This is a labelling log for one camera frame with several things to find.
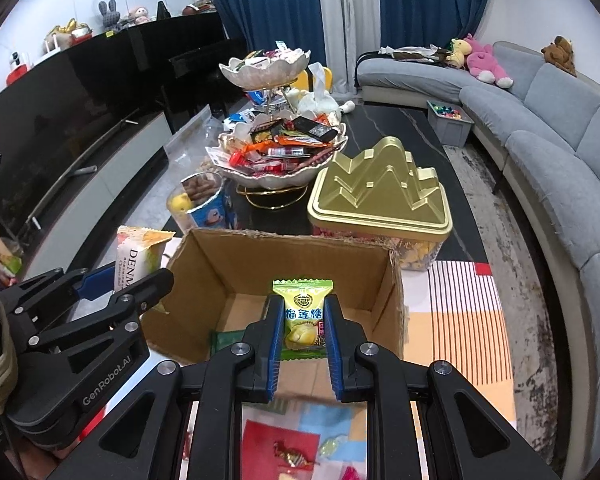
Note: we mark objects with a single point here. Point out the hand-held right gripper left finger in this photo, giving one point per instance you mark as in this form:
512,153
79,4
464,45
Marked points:
277,330

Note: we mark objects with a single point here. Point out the gold white ornament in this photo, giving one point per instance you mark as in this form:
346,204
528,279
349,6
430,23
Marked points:
65,35

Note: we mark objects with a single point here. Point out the brown cardboard box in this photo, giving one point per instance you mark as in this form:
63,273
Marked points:
360,280

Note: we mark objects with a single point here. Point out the pink pig plush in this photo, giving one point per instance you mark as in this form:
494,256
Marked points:
140,15

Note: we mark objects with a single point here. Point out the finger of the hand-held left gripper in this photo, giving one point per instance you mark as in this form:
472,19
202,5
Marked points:
97,282
145,292

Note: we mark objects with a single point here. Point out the green yellow candy packet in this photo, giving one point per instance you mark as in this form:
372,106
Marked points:
304,320

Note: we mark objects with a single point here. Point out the grey television cabinet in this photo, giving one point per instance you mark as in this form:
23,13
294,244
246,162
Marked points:
110,170

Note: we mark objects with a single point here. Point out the white sheer curtain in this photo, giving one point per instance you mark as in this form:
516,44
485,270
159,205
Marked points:
350,20

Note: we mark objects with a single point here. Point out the dark green snack packet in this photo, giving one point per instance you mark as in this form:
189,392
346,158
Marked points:
225,341

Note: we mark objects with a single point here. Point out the white red robot toy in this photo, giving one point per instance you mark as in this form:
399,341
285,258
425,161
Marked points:
20,65

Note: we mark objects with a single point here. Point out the yellow plush toy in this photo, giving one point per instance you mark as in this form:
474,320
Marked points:
459,50

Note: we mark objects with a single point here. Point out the brown plush toy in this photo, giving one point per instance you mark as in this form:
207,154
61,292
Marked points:
560,55

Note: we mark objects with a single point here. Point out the upright picture books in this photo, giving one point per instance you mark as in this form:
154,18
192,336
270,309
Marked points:
7,255

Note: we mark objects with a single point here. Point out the pale green candy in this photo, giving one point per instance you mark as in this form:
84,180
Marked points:
332,446

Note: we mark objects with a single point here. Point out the black piano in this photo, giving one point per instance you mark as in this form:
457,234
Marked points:
190,45

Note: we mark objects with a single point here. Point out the clear jar of nuts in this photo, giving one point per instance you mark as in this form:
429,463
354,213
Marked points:
207,215

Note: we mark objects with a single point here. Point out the blue curtain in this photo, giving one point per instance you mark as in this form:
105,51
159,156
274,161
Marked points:
430,0
265,5

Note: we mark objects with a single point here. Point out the gold mountain-lid tin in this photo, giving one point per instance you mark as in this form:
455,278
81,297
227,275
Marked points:
380,195

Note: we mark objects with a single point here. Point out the white tiered snack tray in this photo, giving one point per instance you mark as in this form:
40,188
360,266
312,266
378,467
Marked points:
265,74

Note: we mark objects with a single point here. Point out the pile of assorted snacks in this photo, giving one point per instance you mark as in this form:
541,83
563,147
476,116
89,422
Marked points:
280,147
275,55

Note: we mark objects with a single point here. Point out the colourful patchwork tablecloth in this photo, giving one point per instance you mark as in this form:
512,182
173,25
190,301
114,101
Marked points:
460,340

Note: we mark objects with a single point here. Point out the grey storage bin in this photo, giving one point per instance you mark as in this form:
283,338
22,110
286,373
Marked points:
450,127

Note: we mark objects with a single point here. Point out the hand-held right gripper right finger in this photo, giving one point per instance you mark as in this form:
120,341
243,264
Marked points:
332,340

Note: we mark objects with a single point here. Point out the large black television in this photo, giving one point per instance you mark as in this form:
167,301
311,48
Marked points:
55,125

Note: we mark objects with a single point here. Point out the white orange snack packet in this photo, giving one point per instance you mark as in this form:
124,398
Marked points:
135,260

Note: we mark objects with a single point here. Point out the grey sofa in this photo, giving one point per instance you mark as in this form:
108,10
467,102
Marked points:
545,125

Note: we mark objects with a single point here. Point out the stack of books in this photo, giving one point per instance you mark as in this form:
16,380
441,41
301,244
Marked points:
200,7

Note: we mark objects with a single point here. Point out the pink plush toy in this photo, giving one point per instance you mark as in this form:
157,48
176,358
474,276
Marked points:
485,60

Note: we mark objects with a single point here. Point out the clear plastic bag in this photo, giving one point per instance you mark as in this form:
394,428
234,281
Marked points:
195,130

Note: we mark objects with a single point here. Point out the grey bunny plush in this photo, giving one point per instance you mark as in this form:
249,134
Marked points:
109,15

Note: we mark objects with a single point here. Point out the yellow plastic object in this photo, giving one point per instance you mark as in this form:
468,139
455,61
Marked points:
305,80

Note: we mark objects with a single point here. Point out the black cone metronome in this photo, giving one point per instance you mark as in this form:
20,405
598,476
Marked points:
163,11

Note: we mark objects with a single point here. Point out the red gold wrapped candy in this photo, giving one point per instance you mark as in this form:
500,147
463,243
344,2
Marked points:
292,456

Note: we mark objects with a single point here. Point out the clothes heap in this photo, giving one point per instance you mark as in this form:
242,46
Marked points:
415,54

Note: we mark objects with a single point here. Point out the yellow bear figurine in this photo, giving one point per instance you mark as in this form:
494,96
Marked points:
180,203

